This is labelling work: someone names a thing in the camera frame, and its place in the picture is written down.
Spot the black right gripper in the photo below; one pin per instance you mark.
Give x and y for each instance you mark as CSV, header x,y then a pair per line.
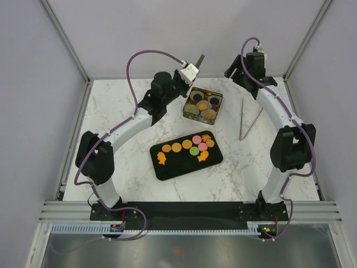
x,y
235,65

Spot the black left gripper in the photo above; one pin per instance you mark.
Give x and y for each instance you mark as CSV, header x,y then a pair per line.
x,y
177,77

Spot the black round cookie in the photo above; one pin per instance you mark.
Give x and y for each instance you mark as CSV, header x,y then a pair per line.
x,y
197,97
214,101

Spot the green christmas cookie tin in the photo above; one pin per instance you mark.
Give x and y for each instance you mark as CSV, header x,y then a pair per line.
x,y
198,118

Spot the metal serving tongs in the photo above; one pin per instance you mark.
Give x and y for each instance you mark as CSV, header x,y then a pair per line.
x,y
249,113

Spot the gold tin lid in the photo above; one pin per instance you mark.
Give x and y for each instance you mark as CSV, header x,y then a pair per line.
x,y
199,61

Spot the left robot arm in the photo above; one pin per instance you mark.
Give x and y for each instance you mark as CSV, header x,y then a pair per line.
x,y
95,157

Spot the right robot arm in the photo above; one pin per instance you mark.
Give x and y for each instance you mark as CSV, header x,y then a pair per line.
x,y
292,147

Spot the white paper cup top-left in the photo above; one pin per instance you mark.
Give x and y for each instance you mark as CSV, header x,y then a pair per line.
x,y
196,92

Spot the white paper cup bottom-left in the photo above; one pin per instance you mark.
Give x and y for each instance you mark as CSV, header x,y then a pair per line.
x,y
191,106

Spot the white paper cup top-right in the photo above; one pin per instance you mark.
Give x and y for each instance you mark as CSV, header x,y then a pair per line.
x,y
215,96

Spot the white paper cup centre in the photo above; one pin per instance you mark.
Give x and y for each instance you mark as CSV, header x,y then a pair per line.
x,y
204,101

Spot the white paper cup bottom-right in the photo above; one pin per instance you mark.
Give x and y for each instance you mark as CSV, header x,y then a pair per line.
x,y
203,113

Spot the plain orange round cookie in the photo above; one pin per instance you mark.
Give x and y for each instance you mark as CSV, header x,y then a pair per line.
x,y
166,148

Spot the pink round cookie upper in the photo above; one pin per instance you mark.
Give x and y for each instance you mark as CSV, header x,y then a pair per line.
x,y
196,139

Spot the pink round cookie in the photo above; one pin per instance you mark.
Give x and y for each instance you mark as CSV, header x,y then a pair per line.
x,y
196,139
202,146

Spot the dotted orange round cookie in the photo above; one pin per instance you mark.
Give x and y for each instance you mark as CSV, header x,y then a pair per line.
x,y
176,147

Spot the orange star swirl cookie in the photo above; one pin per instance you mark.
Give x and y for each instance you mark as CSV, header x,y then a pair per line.
x,y
205,137

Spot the orange fish cookie left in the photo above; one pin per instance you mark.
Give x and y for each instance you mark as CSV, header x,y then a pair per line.
x,y
161,157

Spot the orange fish cookie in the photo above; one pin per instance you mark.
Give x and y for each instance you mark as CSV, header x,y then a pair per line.
x,y
203,156
161,157

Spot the dark green rectangular tray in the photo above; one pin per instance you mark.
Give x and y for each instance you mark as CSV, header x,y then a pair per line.
x,y
182,163

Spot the pink round cookie lower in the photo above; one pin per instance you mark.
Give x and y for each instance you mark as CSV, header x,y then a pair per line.
x,y
202,146

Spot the orange flower cookie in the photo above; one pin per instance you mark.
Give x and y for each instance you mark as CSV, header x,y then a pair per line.
x,y
210,143

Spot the orange fish cookie right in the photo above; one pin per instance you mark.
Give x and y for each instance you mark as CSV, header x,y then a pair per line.
x,y
203,156

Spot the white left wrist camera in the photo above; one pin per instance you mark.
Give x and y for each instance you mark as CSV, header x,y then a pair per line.
x,y
188,73

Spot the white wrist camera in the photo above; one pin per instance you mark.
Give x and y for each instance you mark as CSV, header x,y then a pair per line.
x,y
258,49
188,73

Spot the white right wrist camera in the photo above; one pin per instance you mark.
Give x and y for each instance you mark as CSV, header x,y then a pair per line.
x,y
258,49

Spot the right aluminium frame post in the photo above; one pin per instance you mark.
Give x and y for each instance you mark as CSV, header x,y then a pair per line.
x,y
315,24

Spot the aluminium frame post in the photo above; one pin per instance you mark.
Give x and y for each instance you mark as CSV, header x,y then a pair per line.
x,y
315,24
51,15

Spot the left aluminium frame post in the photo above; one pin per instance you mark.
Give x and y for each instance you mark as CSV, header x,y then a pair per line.
x,y
51,15

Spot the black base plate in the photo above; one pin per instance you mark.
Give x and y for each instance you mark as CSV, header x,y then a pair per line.
x,y
192,215

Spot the aluminium front rail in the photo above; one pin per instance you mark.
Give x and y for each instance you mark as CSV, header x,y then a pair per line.
x,y
310,212

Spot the white slotted cable duct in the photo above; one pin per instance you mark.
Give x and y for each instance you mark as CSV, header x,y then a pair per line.
x,y
114,229

